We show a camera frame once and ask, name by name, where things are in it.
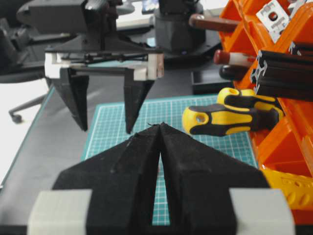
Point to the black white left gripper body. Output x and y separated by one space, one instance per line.
79 51

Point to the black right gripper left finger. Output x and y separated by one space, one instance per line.
123 184

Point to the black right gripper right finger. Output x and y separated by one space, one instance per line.
198 179

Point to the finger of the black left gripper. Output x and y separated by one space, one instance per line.
135 93
73 91

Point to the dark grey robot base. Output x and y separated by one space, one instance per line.
176 37

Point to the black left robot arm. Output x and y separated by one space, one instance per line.
93 18

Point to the black office chair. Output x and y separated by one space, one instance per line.
18 61

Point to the large yellow black screwdriver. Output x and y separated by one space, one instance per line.
221 120

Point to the black shallow tray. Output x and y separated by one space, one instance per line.
208 82

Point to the small yellow black screwdriver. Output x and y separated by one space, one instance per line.
246 99

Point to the orange bin with extrusions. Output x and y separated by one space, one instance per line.
285 72

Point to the orange bin yellow screwdrivers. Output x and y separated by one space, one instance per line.
286 156

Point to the orange bin dark screwdrivers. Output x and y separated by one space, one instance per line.
250 35

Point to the upper aluminium extrusion profile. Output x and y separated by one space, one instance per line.
284 75

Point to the aluminium extrusion profile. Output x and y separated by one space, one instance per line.
301 48
284 75

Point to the grey metal corner brackets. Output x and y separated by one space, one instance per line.
275 19

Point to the lower aluminium extrusion profile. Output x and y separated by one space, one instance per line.
301 48

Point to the orange bin with brackets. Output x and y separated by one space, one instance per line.
299 29

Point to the brown white handle screwdriver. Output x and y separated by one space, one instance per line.
233 58

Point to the brown long handle screwdriver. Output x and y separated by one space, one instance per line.
201 21

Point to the black handle screwdriver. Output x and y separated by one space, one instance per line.
232 72

